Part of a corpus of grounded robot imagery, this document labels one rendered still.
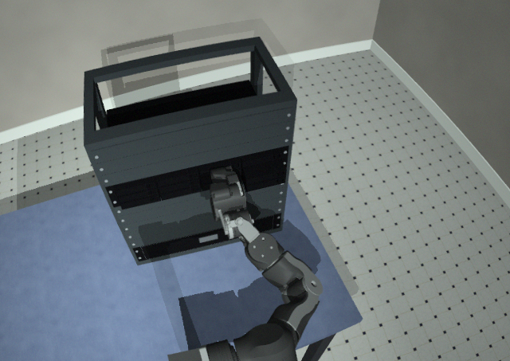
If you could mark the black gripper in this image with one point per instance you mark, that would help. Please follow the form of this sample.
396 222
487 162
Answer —
228 194

